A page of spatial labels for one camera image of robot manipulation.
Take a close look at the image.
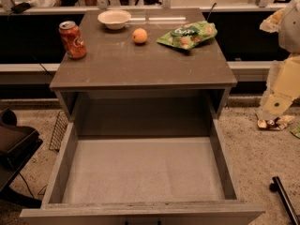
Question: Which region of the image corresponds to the white paper bowl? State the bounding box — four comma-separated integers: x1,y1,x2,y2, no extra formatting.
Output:
97,9,131,30

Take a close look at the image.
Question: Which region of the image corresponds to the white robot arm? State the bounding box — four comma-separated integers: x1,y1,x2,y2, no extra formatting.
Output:
258,0,300,120

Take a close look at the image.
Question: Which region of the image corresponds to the green chip bag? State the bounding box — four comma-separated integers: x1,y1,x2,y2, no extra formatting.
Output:
157,21,218,51

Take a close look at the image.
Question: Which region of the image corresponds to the grey drawer cabinet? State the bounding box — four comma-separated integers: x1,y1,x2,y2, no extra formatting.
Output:
51,8,236,137

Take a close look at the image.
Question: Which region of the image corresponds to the black wire rack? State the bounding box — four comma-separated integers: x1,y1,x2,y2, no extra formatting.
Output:
49,111,68,152

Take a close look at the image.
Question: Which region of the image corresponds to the black tray stand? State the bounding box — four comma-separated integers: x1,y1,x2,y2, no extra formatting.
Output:
0,109,43,208

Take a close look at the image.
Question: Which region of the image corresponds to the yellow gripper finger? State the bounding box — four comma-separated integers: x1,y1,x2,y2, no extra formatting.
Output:
259,53,300,120
260,8,284,33

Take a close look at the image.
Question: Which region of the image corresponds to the black metal bar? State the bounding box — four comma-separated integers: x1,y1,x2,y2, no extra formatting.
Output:
269,176,300,225

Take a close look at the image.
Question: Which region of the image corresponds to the orange soda can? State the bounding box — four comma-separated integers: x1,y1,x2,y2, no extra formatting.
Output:
59,21,86,59

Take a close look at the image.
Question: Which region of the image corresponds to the green packet on floor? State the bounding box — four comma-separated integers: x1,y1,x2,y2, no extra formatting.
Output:
291,126,300,139

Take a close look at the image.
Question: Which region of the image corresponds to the crumpled snack wrapper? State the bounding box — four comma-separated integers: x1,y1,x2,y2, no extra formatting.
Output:
257,115,294,130

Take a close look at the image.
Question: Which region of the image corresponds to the open grey top drawer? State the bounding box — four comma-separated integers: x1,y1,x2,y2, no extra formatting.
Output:
19,92,266,225

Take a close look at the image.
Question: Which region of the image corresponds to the orange fruit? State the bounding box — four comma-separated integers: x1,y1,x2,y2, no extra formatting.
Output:
132,28,148,44

